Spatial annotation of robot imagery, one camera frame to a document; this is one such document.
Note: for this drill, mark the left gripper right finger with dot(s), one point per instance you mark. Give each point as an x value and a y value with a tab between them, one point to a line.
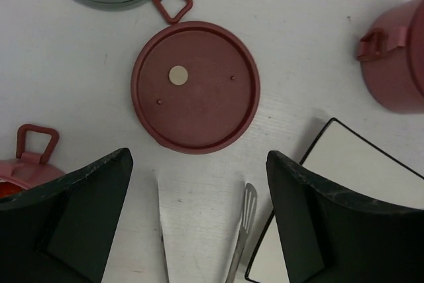
330	233

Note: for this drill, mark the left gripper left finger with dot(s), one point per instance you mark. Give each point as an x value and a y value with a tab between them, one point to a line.
62	231

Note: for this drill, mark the fried chicken drumstick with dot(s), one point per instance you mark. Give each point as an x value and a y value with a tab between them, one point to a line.
8	189

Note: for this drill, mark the pink bowl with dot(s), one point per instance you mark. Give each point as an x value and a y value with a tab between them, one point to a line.
31	169
391	58

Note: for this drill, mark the white square plate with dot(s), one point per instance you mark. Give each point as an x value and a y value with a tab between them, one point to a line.
344	157

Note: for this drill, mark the metal tongs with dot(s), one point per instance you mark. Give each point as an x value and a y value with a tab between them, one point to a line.
246	221

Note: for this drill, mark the dark red lid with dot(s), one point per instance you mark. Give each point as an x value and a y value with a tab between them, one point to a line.
195	87

